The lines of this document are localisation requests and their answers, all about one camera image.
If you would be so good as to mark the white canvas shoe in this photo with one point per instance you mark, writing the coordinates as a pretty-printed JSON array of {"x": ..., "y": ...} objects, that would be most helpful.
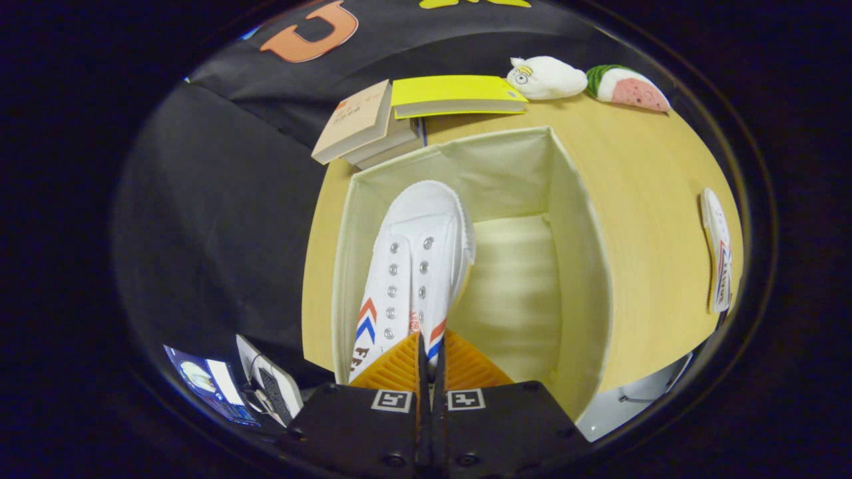
[
  {"x": 413, "y": 266},
  {"x": 717, "y": 253}
]

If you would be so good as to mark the white book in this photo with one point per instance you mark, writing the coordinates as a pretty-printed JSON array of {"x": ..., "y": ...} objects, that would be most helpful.
[{"x": 394, "y": 140}]

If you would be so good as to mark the yellow book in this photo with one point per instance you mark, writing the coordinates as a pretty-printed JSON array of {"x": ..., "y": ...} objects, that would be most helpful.
[{"x": 452, "y": 90}]

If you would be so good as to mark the grey book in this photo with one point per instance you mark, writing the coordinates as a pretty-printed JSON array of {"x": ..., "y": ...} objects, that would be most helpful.
[{"x": 407, "y": 152}]

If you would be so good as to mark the white plush toy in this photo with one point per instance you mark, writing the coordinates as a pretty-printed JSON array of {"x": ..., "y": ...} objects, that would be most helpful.
[{"x": 549, "y": 78}]

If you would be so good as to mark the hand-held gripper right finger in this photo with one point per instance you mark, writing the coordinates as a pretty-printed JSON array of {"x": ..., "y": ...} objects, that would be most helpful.
[{"x": 512, "y": 432}]

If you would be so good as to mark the cream fabric storage box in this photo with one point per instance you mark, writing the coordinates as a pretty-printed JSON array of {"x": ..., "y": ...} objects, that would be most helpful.
[{"x": 519, "y": 286}]

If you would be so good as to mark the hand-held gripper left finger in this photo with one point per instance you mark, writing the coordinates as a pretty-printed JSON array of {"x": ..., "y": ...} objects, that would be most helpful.
[{"x": 353, "y": 432}]

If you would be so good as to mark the white electronic device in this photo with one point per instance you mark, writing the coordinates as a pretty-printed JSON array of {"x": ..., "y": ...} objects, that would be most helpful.
[{"x": 256, "y": 362}]

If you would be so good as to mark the watermelon slice plush toy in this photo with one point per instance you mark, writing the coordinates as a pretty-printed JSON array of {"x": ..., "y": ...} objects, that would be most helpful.
[{"x": 632, "y": 90}]

